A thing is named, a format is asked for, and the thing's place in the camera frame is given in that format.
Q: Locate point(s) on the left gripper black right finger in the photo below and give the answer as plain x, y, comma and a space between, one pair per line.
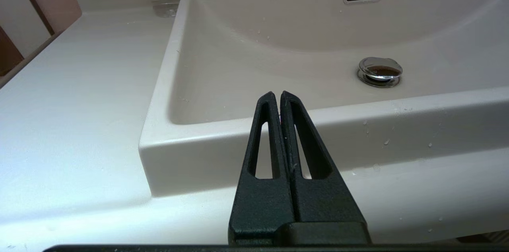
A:
322, 200

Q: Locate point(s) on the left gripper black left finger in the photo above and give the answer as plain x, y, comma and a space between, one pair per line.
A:
258, 204

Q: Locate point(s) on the beige sink basin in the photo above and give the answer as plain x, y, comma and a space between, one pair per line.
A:
278, 45

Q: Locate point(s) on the chrome drain stopper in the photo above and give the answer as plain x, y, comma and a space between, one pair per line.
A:
379, 69

